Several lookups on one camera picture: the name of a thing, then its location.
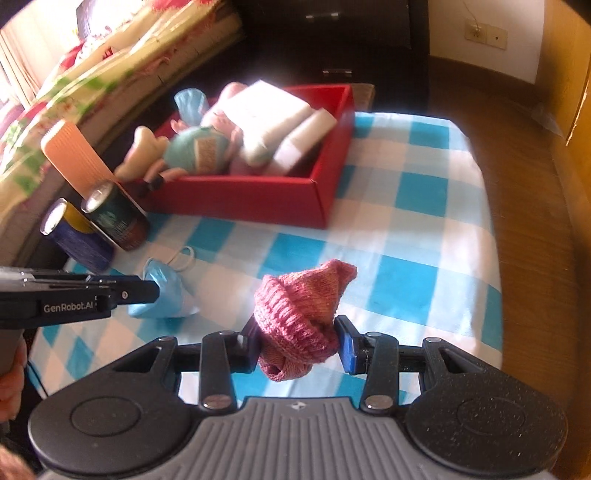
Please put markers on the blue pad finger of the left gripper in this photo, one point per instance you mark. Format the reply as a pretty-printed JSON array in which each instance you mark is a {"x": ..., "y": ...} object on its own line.
[{"x": 127, "y": 289}]

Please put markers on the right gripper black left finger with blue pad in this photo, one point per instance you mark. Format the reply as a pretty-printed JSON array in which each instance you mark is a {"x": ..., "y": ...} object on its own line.
[{"x": 221, "y": 354}]

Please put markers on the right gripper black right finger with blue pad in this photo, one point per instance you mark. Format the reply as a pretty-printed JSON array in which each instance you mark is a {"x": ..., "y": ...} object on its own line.
[{"x": 377, "y": 356}]

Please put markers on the blue face mask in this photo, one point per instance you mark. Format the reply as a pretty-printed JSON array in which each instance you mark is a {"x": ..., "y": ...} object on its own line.
[{"x": 174, "y": 300}]

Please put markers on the pink knit hat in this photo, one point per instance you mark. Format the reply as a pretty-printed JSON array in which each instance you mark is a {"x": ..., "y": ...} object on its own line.
[{"x": 295, "y": 313}]

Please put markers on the light green towel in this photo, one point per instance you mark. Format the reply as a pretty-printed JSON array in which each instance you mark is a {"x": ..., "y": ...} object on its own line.
[{"x": 278, "y": 128}]

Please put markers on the person's left hand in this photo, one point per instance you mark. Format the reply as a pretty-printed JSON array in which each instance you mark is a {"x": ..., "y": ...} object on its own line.
[{"x": 12, "y": 384}]

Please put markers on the dark green Starbucks can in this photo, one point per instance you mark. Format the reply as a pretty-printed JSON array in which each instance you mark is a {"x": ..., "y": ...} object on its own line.
[{"x": 116, "y": 215}]

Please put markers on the blue yellow drink can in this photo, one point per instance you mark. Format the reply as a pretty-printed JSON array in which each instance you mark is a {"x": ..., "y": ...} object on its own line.
[{"x": 66, "y": 226}]

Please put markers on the cream plush toy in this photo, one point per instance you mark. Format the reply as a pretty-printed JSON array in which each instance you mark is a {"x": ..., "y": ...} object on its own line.
[{"x": 144, "y": 151}]

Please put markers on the blue white checkered tablecloth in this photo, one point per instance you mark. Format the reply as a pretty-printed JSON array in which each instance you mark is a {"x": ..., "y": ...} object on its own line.
[{"x": 411, "y": 213}]

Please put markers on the teal plush doll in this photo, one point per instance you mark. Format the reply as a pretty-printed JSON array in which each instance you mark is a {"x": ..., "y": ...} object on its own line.
[{"x": 196, "y": 151}]

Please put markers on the orange ribbed bottle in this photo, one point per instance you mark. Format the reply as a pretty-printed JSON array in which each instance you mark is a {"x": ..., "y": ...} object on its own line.
[{"x": 74, "y": 158}]

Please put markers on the red cardboard box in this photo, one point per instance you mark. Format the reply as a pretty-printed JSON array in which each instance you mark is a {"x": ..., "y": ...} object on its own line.
[{"x": 304, "y": 201}]

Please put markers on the brown wooden stool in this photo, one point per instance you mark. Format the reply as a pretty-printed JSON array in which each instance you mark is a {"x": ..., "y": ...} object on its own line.
[{"x": 363, "y": 96}]

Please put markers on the dark wooden nightstand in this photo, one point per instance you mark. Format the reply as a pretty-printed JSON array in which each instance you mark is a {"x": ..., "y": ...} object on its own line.
[{"x": 383, "y": 43}]

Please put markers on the wooden wardrobe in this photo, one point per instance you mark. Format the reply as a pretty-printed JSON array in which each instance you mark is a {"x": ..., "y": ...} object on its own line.
[{"x": 563, "y": 81}]

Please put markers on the wall power outlet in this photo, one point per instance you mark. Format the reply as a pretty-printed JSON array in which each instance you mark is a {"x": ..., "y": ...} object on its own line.
[{"x": 485, "y": 34}]

